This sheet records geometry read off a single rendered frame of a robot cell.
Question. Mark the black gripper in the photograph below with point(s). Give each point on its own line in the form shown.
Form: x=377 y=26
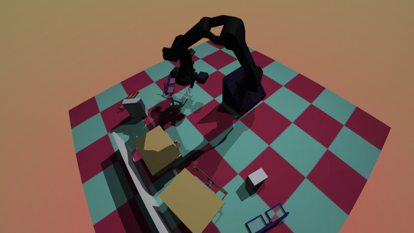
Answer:
x=200 y=78

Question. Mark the dark grey rectangular panel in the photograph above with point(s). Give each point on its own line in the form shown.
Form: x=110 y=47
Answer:
x=145 y=193

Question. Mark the blue-framed glasses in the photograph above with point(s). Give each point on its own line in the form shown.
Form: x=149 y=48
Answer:
x=170 y=89

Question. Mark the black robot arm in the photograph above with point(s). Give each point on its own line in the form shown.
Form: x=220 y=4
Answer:
x=232 y=37

